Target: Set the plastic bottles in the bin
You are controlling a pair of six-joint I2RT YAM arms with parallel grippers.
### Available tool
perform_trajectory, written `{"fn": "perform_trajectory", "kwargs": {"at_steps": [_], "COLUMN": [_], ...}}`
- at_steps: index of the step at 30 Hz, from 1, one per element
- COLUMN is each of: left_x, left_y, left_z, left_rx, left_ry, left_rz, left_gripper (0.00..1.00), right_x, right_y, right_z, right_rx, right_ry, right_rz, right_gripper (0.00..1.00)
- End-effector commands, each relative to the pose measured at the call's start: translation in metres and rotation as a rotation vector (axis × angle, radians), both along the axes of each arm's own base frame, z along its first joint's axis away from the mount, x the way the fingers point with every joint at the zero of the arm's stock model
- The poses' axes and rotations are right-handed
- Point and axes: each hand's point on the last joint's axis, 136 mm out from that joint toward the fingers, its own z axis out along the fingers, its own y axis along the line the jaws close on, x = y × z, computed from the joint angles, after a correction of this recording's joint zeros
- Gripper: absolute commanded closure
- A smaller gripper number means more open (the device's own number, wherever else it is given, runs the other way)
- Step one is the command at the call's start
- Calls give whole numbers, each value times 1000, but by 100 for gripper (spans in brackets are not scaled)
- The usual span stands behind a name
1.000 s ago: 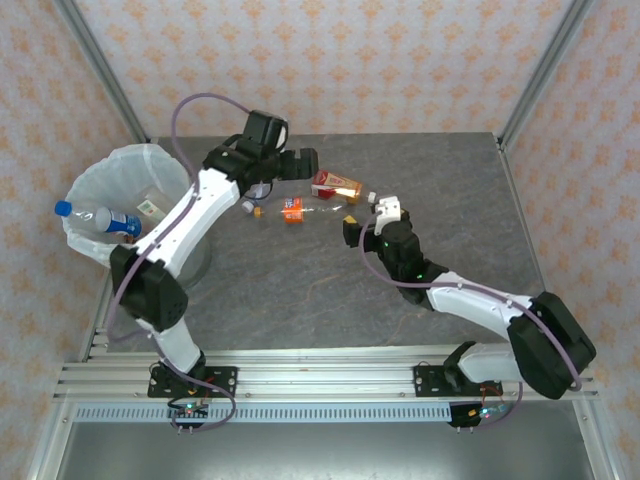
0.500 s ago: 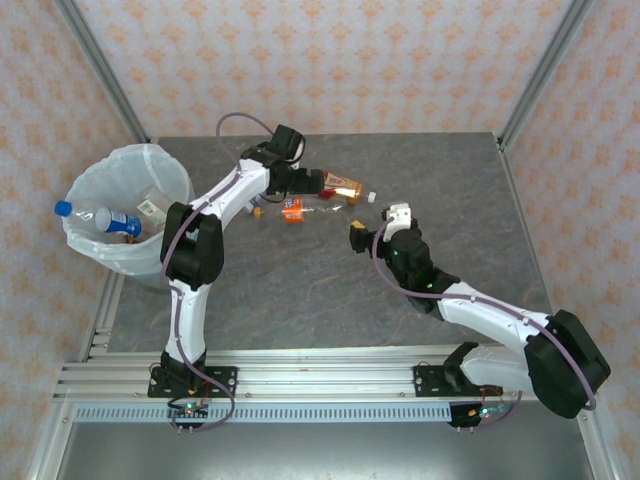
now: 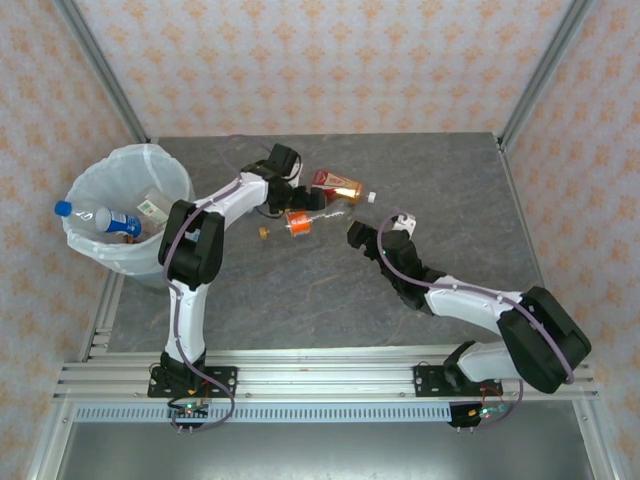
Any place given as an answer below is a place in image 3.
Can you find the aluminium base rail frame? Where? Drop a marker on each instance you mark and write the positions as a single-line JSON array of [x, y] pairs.
[[325, 372]]

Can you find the grey metal sheet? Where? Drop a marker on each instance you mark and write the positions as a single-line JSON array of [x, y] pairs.
[[325, 450]]

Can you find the clear bottle orange label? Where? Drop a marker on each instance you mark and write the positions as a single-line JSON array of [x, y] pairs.
[[298, 222]]

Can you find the aluminium frame post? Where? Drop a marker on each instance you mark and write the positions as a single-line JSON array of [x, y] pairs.
[[545, 70], [100, 70]]

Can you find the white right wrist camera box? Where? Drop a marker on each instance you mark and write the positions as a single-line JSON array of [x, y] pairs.
[[406, 222]]

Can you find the clear bottle white label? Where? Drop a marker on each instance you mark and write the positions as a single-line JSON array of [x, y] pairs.
[[147, 206]]

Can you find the clear bottle blue cola label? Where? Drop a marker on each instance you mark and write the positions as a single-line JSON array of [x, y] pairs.
[[120, 222]]

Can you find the aluminium table side rail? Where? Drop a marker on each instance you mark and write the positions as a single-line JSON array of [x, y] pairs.
[[102, 320], [522, 210]]

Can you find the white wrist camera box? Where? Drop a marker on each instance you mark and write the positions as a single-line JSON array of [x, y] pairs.
[[295, 172], [406, 222]]

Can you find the white bag-lined trash bin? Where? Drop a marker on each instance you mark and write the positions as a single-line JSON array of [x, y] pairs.
[[130, 170]]

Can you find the tea bottle red white label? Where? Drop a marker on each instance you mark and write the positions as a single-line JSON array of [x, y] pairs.
[[345, 189]]

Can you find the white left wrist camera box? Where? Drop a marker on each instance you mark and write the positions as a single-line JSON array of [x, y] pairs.
[[295, 172]]

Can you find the clear plastic bin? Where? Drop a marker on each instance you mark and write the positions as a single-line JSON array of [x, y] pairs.
[[145, 277]]

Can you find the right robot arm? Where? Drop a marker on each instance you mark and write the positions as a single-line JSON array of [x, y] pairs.
[[470, 305]]

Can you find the aluminium frame profile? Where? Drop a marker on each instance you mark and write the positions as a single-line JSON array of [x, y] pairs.
[[595, 445], [50, 445]]

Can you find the orange bottle cap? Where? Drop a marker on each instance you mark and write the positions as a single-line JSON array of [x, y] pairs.
[[264, 233]]

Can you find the small circuit board with LED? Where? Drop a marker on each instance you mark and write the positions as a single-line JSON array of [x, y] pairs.
[[487, 412], [189, 407]]

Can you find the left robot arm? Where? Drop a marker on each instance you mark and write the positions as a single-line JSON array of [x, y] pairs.
[[185, 320]]

